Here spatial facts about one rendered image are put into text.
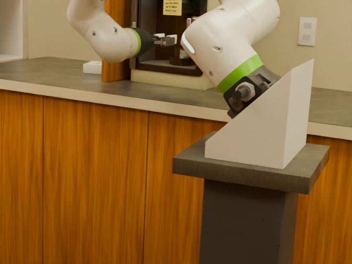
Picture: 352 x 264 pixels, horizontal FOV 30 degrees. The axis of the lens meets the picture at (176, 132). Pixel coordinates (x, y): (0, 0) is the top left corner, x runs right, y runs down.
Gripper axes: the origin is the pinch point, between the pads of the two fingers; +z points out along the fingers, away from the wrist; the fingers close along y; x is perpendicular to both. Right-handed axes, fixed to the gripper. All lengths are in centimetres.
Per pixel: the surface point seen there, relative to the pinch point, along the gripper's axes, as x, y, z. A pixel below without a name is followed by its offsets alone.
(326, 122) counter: 19, -59, -4
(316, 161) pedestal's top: 19, -67, -52
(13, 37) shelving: 15, 118, 66
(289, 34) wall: -1, -25, 66
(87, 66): 18, 49, 29
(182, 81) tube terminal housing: 17.7, 3.2, 23.6
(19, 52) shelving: 22, 115, 66
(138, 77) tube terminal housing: 18.8, 22.5, 23.7
